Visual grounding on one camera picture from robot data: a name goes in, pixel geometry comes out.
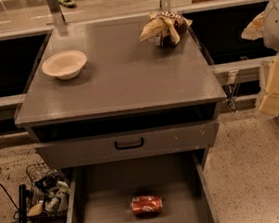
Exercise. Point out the green tool on floor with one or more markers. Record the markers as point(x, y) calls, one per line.
point(67, 3)

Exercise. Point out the brown chip bag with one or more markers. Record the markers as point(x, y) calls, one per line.
point(165, 28)

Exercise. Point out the wire basket with items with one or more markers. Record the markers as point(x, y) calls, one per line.
point(49, 194)

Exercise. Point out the white paper bowl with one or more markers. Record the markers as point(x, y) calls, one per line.
point(65, 65)

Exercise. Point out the black stand post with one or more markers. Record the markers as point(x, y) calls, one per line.
point(23, 217)

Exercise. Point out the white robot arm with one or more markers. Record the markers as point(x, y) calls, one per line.
point(266, 26)

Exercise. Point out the red coke can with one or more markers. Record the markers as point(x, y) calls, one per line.
point(146, 204)

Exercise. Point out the grey open middle drawer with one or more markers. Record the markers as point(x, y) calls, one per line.
point(161, 189)

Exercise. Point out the grey top drawer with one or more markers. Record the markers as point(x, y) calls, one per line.
point(100, 149)

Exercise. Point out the black drawer handle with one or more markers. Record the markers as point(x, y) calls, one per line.
point(129, 145)

